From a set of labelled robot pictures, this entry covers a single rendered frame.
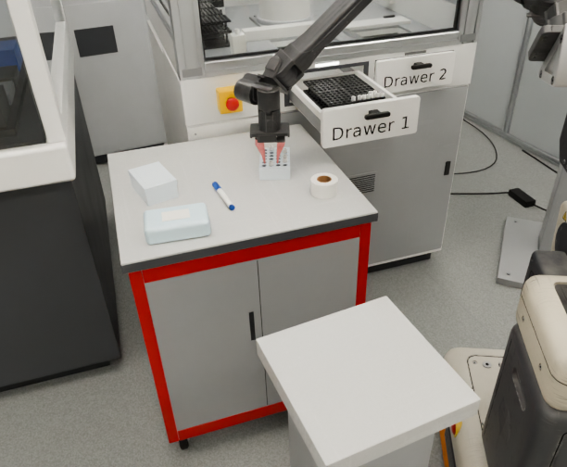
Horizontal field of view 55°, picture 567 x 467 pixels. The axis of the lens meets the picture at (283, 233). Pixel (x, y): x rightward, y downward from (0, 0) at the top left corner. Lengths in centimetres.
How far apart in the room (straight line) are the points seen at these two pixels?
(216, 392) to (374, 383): 74
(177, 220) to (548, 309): 79
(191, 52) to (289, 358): 102
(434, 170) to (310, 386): 141
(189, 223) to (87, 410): 93
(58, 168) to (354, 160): 101
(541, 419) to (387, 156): 122
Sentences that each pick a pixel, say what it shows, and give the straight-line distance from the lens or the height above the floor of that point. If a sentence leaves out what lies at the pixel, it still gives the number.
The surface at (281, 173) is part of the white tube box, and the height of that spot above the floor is 78.
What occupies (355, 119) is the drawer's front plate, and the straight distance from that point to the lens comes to 153.
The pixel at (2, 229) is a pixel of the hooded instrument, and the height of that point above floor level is 66.
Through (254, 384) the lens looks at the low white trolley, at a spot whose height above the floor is 25.
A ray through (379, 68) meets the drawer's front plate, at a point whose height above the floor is 91.
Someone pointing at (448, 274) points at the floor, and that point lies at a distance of 244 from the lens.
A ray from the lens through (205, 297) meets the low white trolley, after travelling 136.
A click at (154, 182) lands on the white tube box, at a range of 144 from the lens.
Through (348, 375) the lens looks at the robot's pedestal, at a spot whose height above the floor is 76.
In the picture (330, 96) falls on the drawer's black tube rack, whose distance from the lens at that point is 166.
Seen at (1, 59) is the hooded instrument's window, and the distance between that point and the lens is 145.
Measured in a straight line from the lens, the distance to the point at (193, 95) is 174.
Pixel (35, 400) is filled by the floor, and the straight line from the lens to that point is 210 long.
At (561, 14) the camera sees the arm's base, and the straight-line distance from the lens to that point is 120.
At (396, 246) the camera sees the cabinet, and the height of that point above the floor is 14.
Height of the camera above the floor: 148
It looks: 34 degrees down
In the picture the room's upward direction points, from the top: 2 degrees counter-clockwise
